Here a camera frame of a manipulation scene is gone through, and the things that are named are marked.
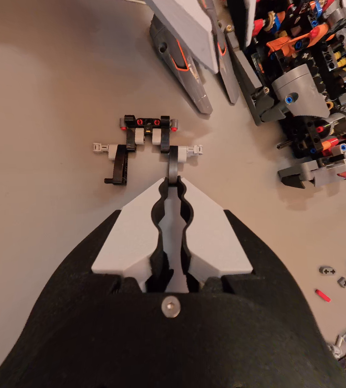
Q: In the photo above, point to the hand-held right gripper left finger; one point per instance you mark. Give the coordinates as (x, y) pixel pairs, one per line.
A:
(121, 242)

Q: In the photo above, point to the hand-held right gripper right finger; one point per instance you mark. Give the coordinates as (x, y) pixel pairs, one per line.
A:
(218, 242)

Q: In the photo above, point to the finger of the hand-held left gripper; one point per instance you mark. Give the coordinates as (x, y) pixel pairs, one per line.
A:
(242, 21)
(188, 30)

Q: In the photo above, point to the black curved lego beam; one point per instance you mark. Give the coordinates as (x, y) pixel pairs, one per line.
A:
(173, 165)

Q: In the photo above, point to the black axle white connector subassembly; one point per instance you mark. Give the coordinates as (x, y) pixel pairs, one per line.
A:
(188, 151)

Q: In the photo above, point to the black white lego frame subassembly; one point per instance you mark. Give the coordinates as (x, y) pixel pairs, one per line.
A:
(147, 122)

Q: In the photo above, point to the silver orange-striped lego panel subassembly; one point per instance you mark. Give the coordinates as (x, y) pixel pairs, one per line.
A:
(191, 85)

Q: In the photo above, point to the grey black lego car model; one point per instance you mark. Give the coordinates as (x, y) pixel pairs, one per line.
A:
(306, 91)

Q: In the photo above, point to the small light grey lego connector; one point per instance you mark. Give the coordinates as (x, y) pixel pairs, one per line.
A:
(100, 147)

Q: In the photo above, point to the flat grey lego axle connector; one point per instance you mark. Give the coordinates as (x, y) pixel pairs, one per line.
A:
(327, 270)

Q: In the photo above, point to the red lego pin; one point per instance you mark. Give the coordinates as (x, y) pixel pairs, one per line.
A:
(322, 295)

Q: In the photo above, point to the small grey lego half bush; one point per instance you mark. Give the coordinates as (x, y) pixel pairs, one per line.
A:
(342, 282)

